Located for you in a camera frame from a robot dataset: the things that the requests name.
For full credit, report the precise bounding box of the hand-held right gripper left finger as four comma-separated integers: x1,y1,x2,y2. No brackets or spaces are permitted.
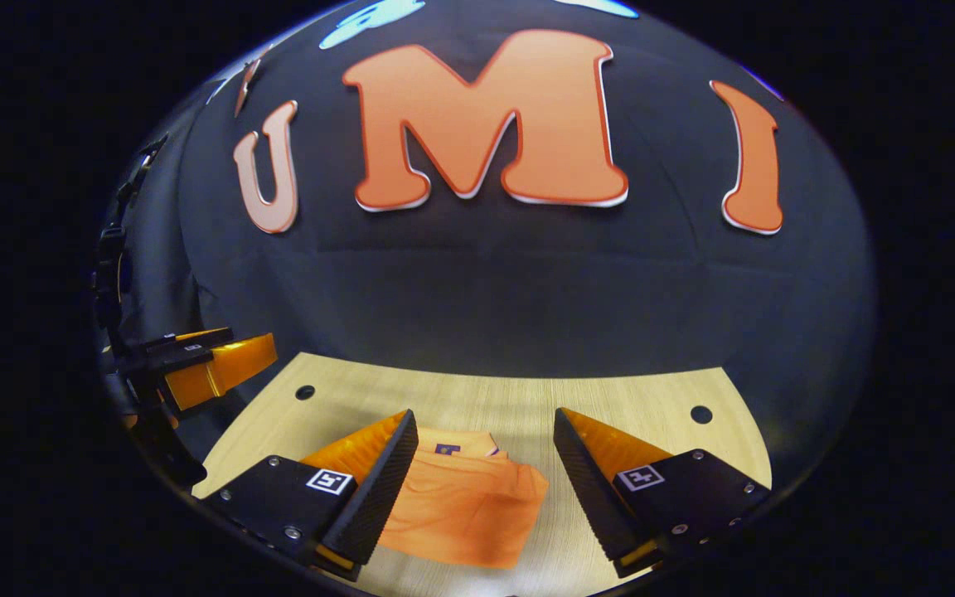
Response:
200,408,420,581

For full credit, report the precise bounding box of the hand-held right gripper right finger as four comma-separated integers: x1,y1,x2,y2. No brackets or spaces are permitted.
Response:
554,406,773,580

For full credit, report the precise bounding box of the orange T-shirt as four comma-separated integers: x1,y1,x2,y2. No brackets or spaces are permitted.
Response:
378,429,550,570

